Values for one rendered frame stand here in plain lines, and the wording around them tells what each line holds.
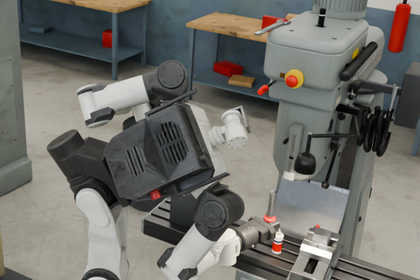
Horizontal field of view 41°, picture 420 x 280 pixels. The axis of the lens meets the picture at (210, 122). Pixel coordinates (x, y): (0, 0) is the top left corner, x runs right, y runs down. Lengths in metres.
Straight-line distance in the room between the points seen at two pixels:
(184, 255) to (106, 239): 0.29
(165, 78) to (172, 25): 5.48
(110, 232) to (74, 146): 0.31
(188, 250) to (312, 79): 0.66
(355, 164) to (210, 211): 1.05
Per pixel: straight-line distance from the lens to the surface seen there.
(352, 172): 2.56
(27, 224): 4.21
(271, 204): 2.14
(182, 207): 2.42
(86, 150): 1.80
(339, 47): 1.80
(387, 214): 4.70
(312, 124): 2.01
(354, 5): 2.15
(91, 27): 7.92
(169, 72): 1.71
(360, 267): 2.42
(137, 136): 1.64
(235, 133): 1.69
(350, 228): 2.73
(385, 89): 2.31
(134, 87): 1.76
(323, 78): 1.81
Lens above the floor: 2.33
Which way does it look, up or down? 24 degrees down
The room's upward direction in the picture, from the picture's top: 5 degrees clockwise
